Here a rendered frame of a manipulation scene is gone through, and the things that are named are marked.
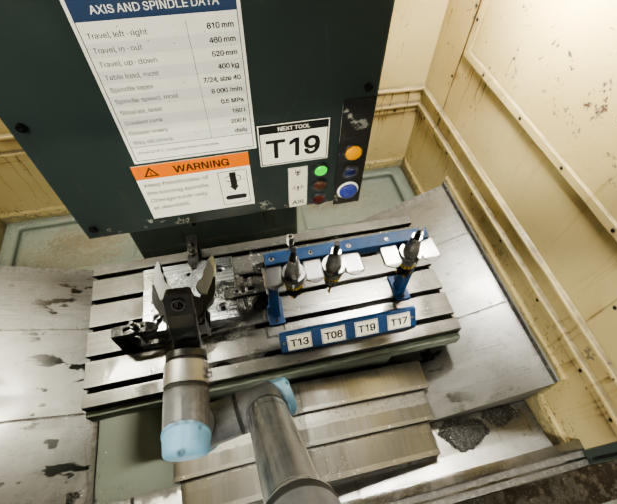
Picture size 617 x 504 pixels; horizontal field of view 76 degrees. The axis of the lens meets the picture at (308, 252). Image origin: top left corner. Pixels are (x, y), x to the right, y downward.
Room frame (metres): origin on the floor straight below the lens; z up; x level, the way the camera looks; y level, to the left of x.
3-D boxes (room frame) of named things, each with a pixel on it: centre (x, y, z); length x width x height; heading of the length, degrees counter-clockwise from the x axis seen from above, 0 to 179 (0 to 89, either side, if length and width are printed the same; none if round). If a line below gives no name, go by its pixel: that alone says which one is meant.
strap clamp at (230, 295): (0.60, 0.19, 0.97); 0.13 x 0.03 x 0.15; 104
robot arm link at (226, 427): (0.14, 0.17, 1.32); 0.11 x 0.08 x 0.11; 113
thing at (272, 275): (0.53, 0.09, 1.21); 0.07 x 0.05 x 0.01; 14
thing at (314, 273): (0.56, -0.02, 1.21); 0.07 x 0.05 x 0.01; 14
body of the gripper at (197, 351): (0.29, 0.22, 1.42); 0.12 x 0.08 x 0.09; 11
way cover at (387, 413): (0.24, -0.02, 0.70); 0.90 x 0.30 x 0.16; 104
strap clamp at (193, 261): (0.75, 0.39, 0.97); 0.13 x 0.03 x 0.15; 14
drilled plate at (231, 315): (0.60, 0.38, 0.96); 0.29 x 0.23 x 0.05; 104
